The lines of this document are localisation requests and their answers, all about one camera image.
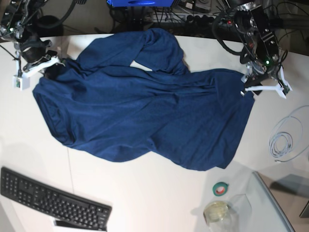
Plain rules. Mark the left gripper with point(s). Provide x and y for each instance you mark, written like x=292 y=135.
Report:
x=258 y=72

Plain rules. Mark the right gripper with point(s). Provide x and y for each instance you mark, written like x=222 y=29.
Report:
x=31 y=51

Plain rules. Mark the dark blue t-shirt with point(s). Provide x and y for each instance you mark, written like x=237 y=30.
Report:
x=131 y=93

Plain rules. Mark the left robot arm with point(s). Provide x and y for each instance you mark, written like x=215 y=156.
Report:
x=260 y=53

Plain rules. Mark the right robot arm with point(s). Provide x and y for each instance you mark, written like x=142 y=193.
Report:
x=21 y=24

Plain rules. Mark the black power strip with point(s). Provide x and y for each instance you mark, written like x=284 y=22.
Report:
x=206 y=20

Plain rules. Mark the blue box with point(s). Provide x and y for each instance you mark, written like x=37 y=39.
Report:
x=150 y=3

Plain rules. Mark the green electrical tape roll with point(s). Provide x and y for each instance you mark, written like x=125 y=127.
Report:
x=220 y=188

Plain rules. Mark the black computer keyboard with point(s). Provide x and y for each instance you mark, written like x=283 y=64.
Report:
x=67 y=207

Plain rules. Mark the clear glass jar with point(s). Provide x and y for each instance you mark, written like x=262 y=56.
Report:
x=217 y=216

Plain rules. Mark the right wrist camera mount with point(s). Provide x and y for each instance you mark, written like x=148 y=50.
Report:
x=21 y=80

